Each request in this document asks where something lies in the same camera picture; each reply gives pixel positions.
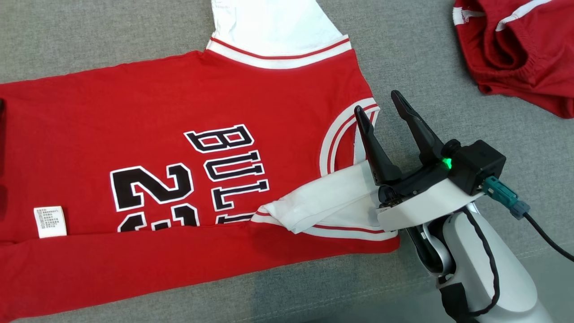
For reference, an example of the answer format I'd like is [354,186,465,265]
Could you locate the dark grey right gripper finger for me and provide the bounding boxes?
[391,90,445,166]
[354,105,403,186]

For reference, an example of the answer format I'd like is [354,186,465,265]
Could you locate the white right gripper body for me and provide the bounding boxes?
[377,157,485,276]

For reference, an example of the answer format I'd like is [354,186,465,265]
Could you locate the red shorts with white stripe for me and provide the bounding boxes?
[452,0,574,119]

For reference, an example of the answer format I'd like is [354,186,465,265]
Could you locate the red Bulls 23 jersey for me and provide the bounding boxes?
[0,0,401,310]

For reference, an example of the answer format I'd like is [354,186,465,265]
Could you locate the teal right camera connector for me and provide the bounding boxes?
[483,176,531,220]

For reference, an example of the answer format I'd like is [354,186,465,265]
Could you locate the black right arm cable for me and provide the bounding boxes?
[460,209,500,317]

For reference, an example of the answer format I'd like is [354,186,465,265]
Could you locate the black right camera cable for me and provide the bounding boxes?
[522,213,574,262]

